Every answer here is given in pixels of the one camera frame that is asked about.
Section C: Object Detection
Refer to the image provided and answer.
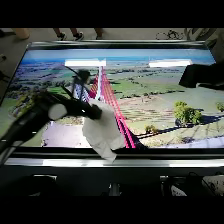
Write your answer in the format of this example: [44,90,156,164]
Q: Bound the white garment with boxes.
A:
[81,97,127,164]

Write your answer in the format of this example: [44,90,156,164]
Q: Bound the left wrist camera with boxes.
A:
[71,68,92,101]

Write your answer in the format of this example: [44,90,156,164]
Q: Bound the person's legs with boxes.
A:
[93,27,105,41]
[52,27,85,42]

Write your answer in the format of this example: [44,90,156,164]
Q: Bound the silver frame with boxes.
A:
[0,155,224,197]

